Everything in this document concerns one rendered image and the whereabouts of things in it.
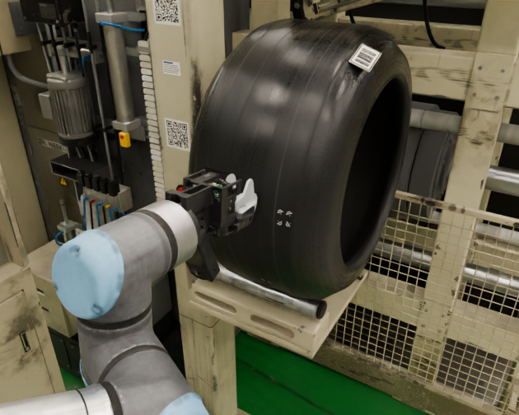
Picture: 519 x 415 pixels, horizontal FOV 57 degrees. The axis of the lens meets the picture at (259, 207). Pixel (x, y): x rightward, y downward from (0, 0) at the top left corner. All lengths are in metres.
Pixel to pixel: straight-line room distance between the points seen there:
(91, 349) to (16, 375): 0.90
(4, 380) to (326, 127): 1.08
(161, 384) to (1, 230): 0.90
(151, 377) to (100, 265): 0.13
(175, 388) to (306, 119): 0.48
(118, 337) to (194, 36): 0.70
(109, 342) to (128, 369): 0.06
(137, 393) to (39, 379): 1.07
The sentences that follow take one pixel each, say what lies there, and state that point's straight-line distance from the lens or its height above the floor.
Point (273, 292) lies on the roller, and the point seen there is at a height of 0.91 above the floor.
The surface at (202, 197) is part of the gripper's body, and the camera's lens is 0.67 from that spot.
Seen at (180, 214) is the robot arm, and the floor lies 1.33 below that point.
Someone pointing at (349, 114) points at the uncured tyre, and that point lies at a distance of 0.84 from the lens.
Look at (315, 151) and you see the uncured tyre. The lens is 0.80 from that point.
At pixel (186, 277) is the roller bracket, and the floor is 0.90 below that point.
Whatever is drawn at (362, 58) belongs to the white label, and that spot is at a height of 1.45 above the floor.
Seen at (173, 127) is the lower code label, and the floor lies 1.24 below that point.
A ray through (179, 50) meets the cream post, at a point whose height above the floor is 1.42.
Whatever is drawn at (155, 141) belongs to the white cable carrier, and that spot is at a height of 1.18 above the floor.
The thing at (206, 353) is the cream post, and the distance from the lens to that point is 1.58.
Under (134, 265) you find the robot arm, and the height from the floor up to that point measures 1.31.
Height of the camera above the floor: 1.64
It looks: 29 degrees down
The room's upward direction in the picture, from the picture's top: straight up
